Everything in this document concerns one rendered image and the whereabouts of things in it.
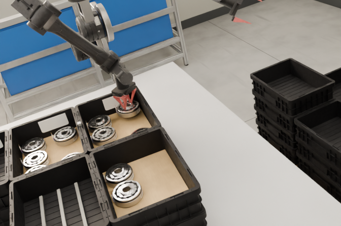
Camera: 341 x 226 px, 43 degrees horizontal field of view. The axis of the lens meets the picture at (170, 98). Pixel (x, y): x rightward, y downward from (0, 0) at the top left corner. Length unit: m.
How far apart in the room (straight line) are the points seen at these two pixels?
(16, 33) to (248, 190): 2.50
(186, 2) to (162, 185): 3.60
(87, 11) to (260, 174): 1.13
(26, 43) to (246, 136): 2.26
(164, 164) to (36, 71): 2.30
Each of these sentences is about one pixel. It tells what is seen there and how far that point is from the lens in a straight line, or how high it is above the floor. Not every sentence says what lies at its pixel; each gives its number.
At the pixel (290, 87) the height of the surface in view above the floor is 0.49.
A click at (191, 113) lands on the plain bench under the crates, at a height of 0.70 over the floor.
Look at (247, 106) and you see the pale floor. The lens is 3.39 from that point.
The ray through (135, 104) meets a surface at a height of 0.88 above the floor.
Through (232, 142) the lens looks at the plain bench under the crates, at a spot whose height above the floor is 0.70.
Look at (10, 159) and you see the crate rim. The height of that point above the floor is 0.93.
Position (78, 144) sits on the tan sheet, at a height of 0.83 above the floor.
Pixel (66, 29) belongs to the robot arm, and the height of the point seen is 1.35.
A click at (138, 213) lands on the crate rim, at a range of 1.35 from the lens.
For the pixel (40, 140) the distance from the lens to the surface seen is 1.99.
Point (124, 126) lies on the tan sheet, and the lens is 1.92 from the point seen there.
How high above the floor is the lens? 1.86
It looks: 30 degrees down
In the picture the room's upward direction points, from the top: 13 degrees counter-clockwise
